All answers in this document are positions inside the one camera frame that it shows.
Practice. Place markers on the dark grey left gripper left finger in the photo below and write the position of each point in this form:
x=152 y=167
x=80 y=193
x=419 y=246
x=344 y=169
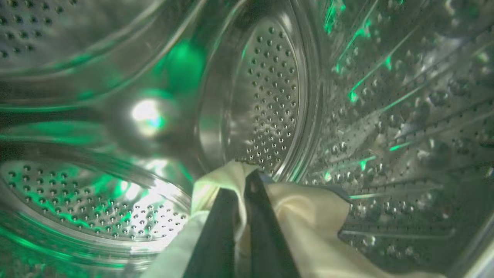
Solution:
x=216 y=247

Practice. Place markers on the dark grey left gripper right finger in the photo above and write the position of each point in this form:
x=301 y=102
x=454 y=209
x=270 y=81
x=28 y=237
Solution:
x=266 y=239

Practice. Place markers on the white garment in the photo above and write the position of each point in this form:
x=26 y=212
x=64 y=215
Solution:
x=308 y=224

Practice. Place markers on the perforated steel washer drum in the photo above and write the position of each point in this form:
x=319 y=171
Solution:
x=270 y=96

